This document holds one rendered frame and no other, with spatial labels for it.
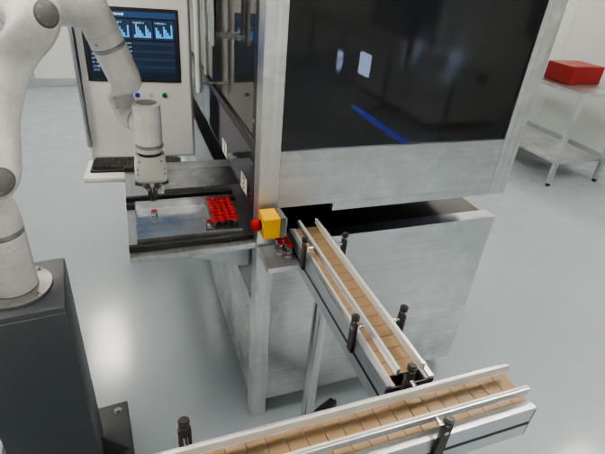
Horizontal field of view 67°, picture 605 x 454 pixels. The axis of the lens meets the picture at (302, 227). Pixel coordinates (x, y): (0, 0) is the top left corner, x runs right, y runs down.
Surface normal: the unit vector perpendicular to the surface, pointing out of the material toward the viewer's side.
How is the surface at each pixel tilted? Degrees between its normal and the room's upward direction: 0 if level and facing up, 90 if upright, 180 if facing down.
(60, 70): 90
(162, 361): 0
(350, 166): 90
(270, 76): 90
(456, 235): 90
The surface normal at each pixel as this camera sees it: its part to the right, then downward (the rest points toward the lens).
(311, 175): 0.33, 0.51
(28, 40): 0.32, 0.87
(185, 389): 0.08, -0.86
